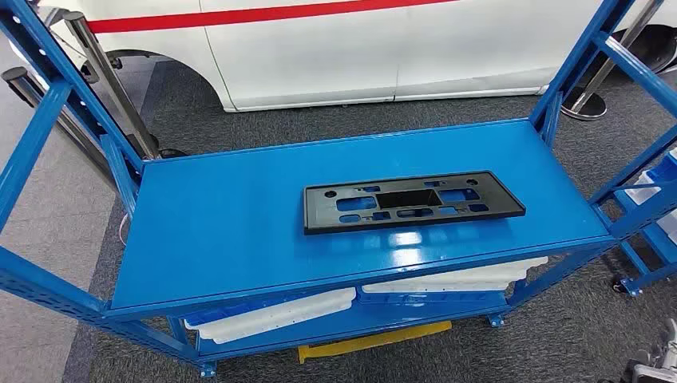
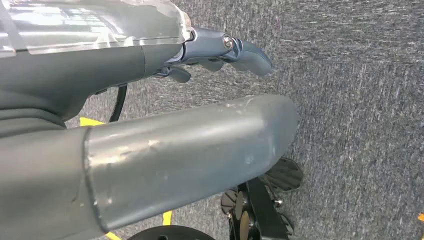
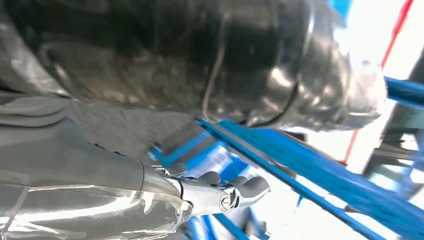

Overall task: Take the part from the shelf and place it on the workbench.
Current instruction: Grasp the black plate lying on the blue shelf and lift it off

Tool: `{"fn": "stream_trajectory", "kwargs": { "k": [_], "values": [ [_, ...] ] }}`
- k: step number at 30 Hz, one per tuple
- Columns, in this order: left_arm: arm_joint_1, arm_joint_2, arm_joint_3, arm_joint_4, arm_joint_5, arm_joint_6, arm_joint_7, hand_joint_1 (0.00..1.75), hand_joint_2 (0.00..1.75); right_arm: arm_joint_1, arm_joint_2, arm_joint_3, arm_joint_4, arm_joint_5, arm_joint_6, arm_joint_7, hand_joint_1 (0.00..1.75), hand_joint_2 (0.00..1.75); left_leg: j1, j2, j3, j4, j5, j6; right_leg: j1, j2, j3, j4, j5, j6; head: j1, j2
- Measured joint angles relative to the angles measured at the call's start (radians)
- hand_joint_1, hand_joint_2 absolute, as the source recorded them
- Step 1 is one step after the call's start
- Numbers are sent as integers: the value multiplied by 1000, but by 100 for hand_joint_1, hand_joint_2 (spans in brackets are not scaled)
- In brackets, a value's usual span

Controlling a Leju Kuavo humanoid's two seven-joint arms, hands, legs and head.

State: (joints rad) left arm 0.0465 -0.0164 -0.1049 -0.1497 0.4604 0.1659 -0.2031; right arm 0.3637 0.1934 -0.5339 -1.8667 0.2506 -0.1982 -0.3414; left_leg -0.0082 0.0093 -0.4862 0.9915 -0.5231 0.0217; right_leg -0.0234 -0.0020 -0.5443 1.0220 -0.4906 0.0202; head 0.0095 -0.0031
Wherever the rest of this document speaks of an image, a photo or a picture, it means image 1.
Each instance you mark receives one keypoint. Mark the black plastic mounting plate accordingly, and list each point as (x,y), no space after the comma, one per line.
(317,211)

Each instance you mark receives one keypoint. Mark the blue metal shelf rack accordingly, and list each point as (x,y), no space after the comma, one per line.
(238,222)

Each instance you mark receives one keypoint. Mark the steel stanchion round base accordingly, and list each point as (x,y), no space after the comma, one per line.
(584,103)

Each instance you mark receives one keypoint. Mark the yellow floor tape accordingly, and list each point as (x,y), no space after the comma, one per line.
(370,341)

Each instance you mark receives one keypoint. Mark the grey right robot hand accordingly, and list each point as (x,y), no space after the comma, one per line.
(658,365)

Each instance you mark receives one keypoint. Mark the blue wheeled shelf rack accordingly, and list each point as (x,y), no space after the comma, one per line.
(632,286)

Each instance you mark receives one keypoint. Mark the white car red stripe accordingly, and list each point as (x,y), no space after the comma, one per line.
(317,53)

